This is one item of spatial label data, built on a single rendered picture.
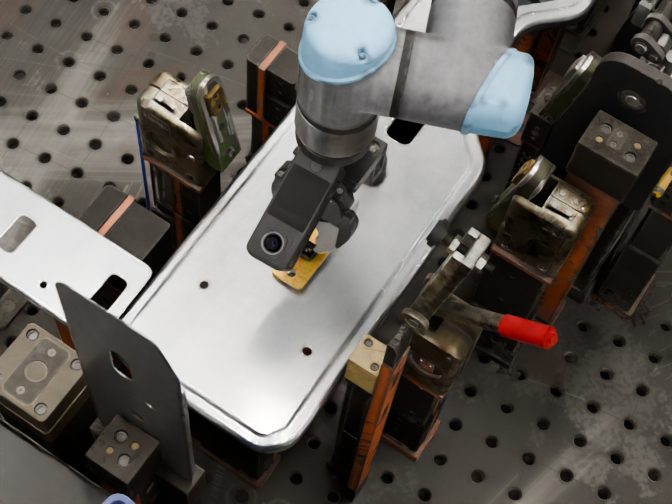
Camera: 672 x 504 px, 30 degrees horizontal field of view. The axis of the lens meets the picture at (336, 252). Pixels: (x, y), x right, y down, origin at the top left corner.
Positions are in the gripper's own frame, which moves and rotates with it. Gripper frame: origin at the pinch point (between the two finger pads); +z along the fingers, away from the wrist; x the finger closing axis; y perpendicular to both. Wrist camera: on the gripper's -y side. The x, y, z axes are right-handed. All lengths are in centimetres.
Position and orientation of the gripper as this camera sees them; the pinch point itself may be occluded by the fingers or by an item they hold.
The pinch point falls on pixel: (308, 244)
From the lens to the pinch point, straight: 130.9
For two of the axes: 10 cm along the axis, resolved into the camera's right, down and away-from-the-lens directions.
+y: 5.4, -7.2, 4.2
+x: -8.4, -5.2, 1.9
